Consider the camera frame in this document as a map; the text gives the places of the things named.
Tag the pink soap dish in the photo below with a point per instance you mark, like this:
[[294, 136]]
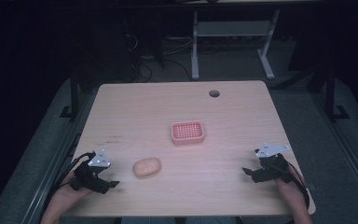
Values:
[[187, 132]]

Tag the tan potato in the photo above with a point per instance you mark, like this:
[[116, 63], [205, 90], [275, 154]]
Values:
[[147, 167]]

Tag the white desk frame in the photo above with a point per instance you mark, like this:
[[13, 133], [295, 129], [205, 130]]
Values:
[[230, 28]]

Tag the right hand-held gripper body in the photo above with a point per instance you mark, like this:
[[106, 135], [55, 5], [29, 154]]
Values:
[[272, 169]]

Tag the black metal stand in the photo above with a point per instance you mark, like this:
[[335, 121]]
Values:
[[74, 93], [331, 93]]

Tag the person's right hand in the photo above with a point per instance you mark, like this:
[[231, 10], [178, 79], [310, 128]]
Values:
[[289, 186]]

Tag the person's left hand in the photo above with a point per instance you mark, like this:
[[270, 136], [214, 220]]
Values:
[[68, 196]]

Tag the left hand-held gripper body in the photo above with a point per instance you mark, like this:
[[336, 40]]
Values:
[[90, 177]]

